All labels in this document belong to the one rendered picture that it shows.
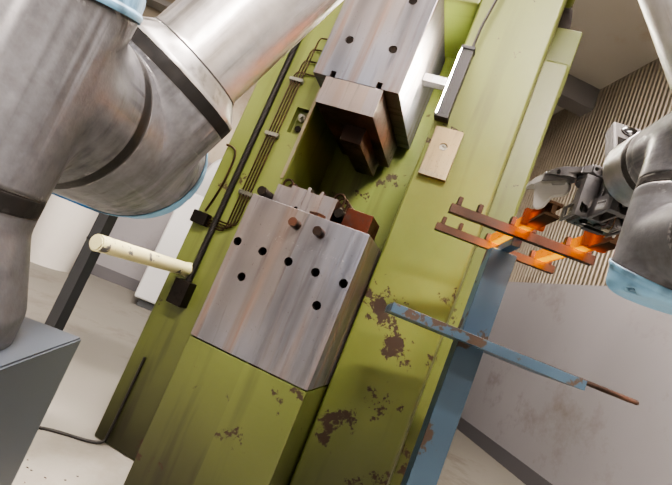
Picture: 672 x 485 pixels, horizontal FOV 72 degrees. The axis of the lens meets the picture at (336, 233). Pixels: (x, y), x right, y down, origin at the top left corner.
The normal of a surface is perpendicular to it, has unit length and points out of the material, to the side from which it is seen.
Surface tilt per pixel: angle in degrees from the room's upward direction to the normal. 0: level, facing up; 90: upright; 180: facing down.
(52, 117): 90
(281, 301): 90
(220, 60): 107
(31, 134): 90
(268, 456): 90
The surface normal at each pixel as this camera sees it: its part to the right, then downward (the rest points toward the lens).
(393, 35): -0.22, -0.23
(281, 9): 0.53, 0.43
